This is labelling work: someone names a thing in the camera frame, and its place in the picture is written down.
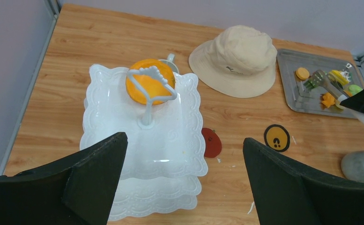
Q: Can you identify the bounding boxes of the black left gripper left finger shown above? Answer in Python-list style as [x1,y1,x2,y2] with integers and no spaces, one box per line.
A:
[0,132,128,225]

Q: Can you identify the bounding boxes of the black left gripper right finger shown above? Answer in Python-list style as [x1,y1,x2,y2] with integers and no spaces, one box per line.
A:
[243,138,364,225]

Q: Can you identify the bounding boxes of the green frosted donut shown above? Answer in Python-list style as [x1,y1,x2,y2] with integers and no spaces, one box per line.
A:
[344,84,363,97]

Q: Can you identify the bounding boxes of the metal food tongs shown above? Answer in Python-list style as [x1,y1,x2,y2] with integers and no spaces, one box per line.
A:
[309,70,364,124]

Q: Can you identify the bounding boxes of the small orange round biscuit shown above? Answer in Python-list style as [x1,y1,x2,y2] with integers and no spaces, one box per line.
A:
[295,67,310,80]

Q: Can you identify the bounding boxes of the white tiered dessert stand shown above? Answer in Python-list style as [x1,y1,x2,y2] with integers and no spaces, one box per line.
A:
[80,64,208,221]

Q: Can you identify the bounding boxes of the orange macaron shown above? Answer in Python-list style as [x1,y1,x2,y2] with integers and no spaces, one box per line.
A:
[125,59,175,105]

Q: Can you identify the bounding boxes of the orange star cookie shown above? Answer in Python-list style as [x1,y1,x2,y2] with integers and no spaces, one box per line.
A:
[321,92,335,108]

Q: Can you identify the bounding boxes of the green macaron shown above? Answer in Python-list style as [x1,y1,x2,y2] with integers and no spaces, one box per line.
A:
[303,79,316,91]

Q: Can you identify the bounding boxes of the metal serving tray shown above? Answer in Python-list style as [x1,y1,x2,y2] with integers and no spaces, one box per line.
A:
[277,49,354,119]

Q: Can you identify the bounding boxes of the yellow black round coaster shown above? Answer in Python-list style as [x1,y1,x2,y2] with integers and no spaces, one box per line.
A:
[264,124,290,152]

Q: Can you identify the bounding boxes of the grey ceramic mug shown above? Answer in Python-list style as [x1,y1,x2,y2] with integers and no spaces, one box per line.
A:
[341,151,364,183]

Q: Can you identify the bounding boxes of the dark red round coaster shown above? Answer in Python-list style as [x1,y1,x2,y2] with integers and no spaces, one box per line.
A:
[201,128,222,158]

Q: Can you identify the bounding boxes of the beige bucket hat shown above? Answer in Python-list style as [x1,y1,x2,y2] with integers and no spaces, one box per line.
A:
[188,25,277,98]

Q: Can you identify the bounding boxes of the white ceramic mug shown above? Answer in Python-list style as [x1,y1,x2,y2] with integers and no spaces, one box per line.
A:
[159,53,180,74]

